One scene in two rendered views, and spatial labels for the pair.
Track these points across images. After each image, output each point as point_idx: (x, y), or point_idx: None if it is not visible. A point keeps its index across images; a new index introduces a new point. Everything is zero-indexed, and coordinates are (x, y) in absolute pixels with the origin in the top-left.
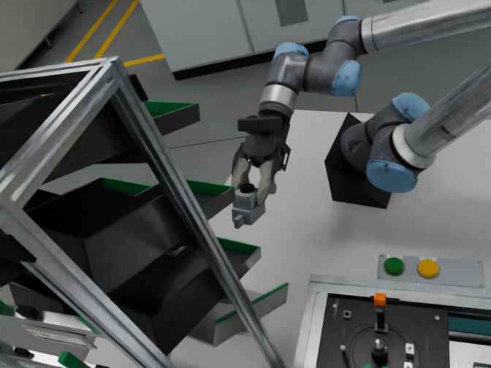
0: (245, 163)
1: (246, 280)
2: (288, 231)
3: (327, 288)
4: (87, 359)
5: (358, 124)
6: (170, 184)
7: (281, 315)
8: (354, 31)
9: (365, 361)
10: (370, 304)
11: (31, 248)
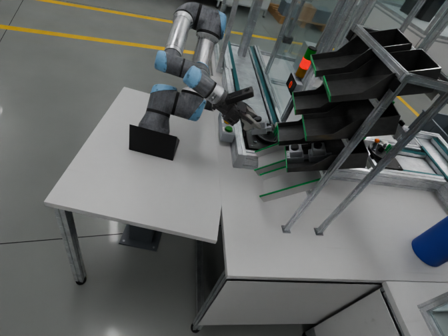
0: (249, 115)
1: (232, 197)
2: (196, 180)
3: (243, 149)
4: (305, 276)
5: (150, 118)
6: None
7: (246, 180)
8: (177, 53)
9: (271, 136)
10: (247, 136)
11: None
